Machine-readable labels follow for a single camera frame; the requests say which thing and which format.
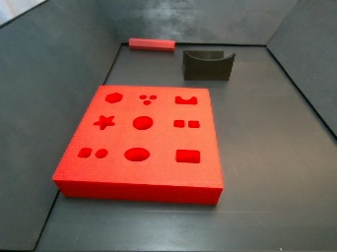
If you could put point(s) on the red foam shape-sorter block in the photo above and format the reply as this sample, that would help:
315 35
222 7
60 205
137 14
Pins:
144 147

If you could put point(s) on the black curved holder bracket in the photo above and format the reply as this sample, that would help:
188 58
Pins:
206 65

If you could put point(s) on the red hexagonal prism bar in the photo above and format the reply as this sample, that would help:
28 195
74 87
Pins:
151 44

